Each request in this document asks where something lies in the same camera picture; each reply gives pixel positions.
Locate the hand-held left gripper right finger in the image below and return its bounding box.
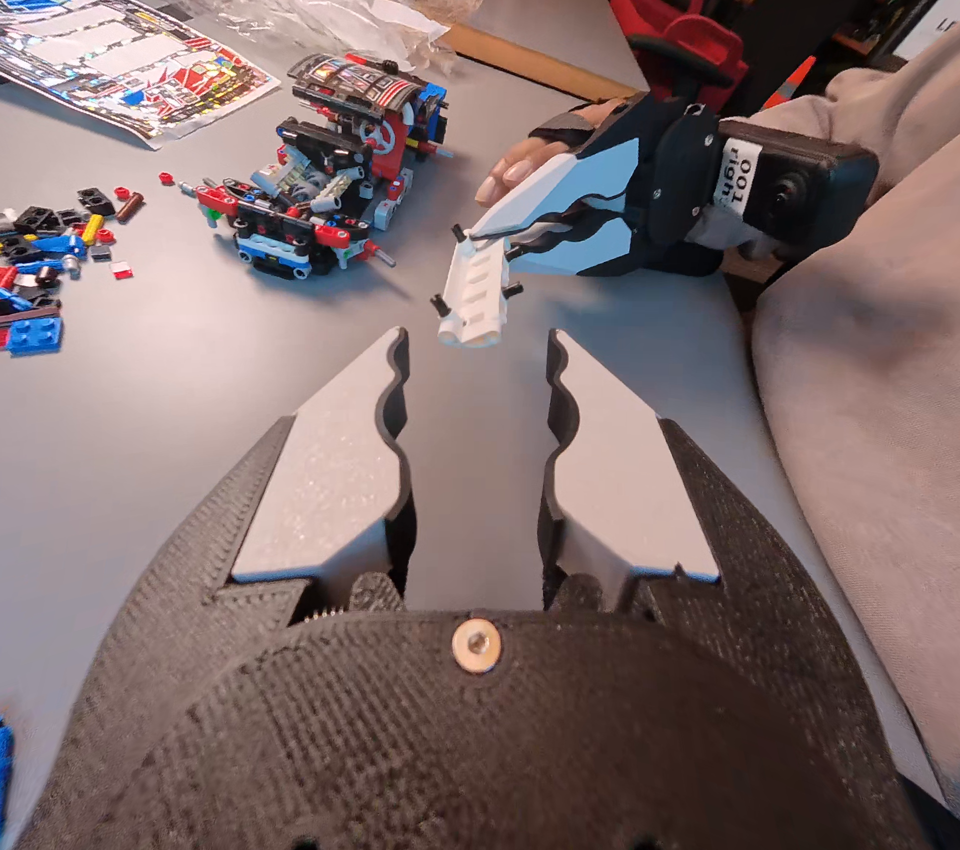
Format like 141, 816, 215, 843
537, 327, 723, 611

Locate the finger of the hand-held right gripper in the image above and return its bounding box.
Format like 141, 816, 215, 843
506, 213, 640, 278
468, 138, 642, 245

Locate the partly built lego truck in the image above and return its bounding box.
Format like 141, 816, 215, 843
193, 51, 453, 281

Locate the red plastic chair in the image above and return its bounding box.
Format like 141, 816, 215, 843
609, 0, 751, 114

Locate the person's right hand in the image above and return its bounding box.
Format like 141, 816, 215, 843
474, 138, 575, 206

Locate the pile of mixed lego pieces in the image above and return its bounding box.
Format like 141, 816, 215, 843
0, 184, 146, 358

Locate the person's beige hoodie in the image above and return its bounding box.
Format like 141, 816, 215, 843
752, 134, 960, 802

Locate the orange traffic cone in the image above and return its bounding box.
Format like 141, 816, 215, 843
761, 55, 817, 110

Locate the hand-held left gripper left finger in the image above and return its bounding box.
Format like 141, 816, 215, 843
229, 327, 417, 585

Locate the person's right forearm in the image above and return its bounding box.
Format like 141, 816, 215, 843
761, 29, 960, 191

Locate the white lego panel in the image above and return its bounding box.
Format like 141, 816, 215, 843
437, 228, 519, 349

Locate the holographic sticker sheet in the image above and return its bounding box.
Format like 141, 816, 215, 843
0, 0, 282, 150

